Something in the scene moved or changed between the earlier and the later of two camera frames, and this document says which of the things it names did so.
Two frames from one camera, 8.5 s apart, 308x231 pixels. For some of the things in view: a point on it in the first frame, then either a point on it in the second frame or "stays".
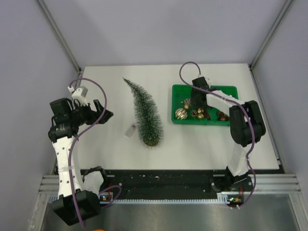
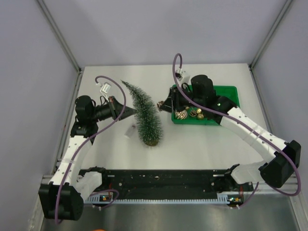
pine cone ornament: x=193 y=112 → x=160 y=103
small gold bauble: x=200 y=116 stays
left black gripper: x=94 y=116 → x=116 y=110
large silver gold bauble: x=181 y=113 stays
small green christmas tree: x=150 y=126 stays
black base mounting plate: x=175 y=182 stays
